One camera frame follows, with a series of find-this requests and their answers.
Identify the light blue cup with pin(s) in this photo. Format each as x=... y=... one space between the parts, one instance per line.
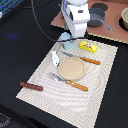
x=66 y=43

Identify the white fish toy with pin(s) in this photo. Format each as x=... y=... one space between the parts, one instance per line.
x=55 y=58

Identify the beige bowl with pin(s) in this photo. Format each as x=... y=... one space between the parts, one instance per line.
x=124 y=15

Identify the beige woven placemat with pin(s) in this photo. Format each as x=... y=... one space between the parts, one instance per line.
x=71 y=105

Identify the yellow box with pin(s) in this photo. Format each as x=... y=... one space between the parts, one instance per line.
x=88 y=46

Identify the brown grilled sausage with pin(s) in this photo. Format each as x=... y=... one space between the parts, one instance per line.
x=31 y=86

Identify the round wooden plate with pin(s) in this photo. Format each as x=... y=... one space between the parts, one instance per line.
x=72 y=68

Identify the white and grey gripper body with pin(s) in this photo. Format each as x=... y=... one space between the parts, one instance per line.
x=76 y=15

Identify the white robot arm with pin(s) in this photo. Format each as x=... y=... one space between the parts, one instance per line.
x=77 y=1

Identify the knife with wooden handle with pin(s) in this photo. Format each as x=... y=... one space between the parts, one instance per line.
x=82 y=58

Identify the dark grey frying pan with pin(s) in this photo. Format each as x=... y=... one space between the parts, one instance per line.
x=97 y=17

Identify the black stove burner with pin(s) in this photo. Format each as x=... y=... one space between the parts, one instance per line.
x=100 y=6

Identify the fork with wooden handle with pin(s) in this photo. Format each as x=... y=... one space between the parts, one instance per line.
x=69 y=82

